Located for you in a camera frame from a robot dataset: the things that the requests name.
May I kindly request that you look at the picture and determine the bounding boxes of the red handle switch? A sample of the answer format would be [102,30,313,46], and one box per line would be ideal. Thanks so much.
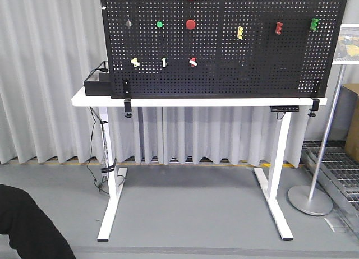
[275,21,283,35]

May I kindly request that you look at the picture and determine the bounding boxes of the grey sign stand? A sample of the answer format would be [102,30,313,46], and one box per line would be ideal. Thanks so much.
[288,24,358,216]

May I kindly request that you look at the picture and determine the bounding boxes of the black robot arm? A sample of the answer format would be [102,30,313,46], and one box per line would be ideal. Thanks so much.
[1,184,75,258]

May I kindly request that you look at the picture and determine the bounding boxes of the green handle switch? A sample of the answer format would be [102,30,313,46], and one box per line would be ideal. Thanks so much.
[310,18,319,31]

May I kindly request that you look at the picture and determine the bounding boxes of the yellow handle switch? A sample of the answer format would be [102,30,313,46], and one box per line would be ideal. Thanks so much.
[237,26,243,40]

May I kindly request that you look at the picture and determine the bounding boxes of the white pleated curtain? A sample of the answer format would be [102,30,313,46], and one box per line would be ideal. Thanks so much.
[0,0,359,165]

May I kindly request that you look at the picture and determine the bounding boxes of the green round indicator button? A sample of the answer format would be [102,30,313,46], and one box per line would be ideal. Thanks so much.
[156,21,163,28]

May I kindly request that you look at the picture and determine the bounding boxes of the right black clamp bracket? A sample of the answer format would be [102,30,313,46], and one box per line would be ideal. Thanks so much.
[308,80,320,118]

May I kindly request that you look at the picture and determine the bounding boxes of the black desk control box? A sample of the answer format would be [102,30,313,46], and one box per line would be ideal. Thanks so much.
[270,105,300,112]

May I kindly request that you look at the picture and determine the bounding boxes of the yellow toggle switch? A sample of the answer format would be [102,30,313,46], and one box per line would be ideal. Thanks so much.
[131,57,140,67]

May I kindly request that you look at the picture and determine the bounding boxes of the black perforated pegboard panel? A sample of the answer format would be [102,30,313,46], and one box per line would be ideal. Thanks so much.
[100,0,347,99]

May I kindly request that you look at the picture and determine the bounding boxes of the red toggle switch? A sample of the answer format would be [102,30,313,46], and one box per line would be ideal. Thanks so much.
[189,57,198,67]

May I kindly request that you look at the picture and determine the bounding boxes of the lower red push button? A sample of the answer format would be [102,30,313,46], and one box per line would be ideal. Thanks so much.
[185,19,196,30]

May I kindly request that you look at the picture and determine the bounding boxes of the metal floor grating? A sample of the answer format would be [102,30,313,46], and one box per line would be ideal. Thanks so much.
[316,141,358,237]

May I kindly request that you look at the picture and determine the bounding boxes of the brown cardboard box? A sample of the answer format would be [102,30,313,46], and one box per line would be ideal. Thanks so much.
[343,83,358,162]

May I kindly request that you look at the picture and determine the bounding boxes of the black open tray box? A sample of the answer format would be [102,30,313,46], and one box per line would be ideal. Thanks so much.
[83,61,112,96]

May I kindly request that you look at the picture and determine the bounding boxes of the white standing desk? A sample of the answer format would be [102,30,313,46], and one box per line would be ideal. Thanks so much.
[71,87,328,242]

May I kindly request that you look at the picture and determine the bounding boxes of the black power cable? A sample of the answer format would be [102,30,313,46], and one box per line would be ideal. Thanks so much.
[86,106,126,193]

